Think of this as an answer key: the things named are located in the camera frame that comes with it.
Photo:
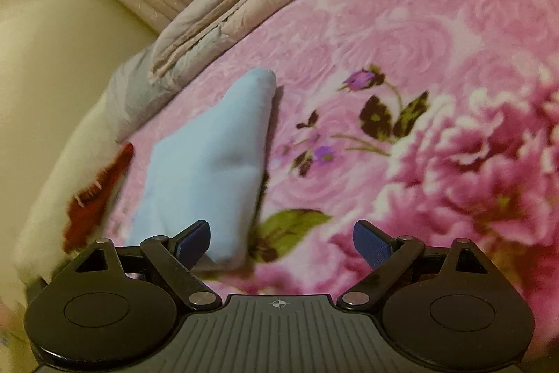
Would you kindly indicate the pink floral blanket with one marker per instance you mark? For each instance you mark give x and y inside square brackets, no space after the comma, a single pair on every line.
[415,28]

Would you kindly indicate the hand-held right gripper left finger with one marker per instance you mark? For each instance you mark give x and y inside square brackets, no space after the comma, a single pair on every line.
[195,242]

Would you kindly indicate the light blue t-shirt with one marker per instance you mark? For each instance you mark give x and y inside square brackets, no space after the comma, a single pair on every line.
[205,163]

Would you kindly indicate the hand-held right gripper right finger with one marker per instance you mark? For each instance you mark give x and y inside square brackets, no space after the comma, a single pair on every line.
[370,244]

